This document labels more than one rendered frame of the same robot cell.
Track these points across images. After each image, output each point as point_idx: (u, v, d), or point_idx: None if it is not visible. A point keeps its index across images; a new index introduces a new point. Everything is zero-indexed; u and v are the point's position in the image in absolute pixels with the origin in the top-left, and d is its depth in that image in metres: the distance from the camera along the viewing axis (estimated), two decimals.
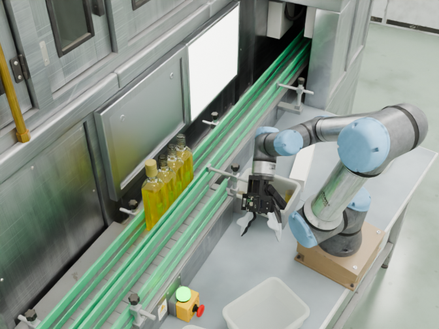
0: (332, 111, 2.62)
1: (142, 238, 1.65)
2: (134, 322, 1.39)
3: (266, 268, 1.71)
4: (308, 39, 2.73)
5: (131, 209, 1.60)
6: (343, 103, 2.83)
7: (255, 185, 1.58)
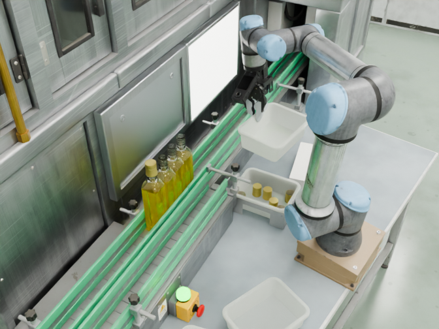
0: None
1: (142, 238, 1.65)
2: (134, 322, 1.39)
3: (266, 268, 1.71)
4: None
5: (131, 209, 1.60)
6: None
7: None
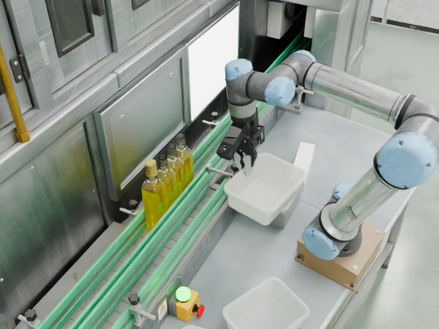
0: (332, 111, 2.62)
1: (142, 238, 1.65)
2: (134, 322, 1.39)
3: (266, 268, 1.71)
4: (308, 39, 2.73)
5: (131, 209, 1.60)
6: (343, 103, 2.83)
7: None
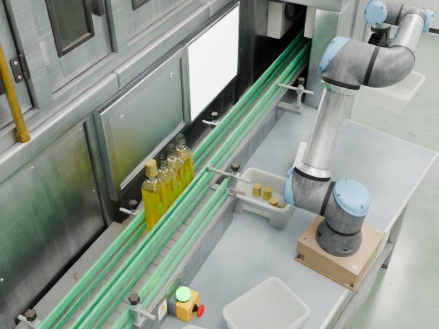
0: None
1: (142, 238, 1.65)
2: (134, 322, 1.39)
3: (266, 268, 1.71)
4: (308, 39, 2.73)
5: (131, 209, 1.60)
6: None
7: None
